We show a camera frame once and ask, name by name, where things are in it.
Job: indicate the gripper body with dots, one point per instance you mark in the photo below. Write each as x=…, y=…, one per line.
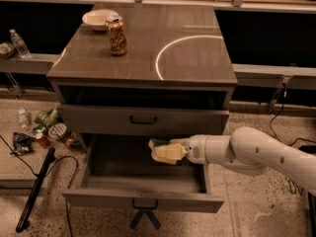
x=196, y=149

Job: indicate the green yellow sponge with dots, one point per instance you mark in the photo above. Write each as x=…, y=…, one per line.
x=154, y=142

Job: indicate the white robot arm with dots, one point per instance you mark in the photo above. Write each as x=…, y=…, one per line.
x=246, y=151

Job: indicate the open grey lower drawer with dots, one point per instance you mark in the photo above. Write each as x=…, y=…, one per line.
x=119, y=172

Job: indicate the grey upper drawer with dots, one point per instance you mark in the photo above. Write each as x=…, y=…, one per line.
x=142, y=121

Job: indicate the grey drawer cabinet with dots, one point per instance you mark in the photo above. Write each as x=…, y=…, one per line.
x=176, y=59

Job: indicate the white patterned cup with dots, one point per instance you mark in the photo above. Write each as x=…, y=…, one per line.
x=57, y=131

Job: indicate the green snack bag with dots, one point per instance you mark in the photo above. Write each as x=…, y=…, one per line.
x=47, y=118

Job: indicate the red can on floor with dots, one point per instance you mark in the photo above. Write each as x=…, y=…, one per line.
x=42, y=140

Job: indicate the black pole left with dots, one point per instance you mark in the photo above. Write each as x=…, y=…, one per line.
x=23, y=222

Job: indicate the orange soda can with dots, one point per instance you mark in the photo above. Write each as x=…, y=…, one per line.
x=117, y=36

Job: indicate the dark chip bag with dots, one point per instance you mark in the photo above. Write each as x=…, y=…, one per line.
x=22, y=143

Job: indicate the small plastic bottle on floor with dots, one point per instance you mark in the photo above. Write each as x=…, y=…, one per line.
x=23, y=118

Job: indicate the white bowl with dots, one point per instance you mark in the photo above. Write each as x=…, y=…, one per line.
x=96, y=19

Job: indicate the clear plastic water bottle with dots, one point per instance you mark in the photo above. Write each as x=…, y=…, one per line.
x=19, y=44

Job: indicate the bowl on left shelf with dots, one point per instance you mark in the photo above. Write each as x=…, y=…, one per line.
x=6, y=50

